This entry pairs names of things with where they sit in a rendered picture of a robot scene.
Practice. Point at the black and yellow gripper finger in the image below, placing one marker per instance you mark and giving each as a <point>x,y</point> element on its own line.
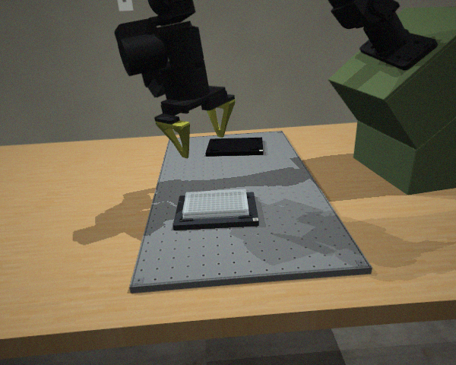
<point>227,109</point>
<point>183,128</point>

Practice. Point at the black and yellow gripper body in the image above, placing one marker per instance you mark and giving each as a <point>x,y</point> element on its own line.
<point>194,91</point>

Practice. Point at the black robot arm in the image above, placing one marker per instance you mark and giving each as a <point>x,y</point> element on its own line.
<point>142,45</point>

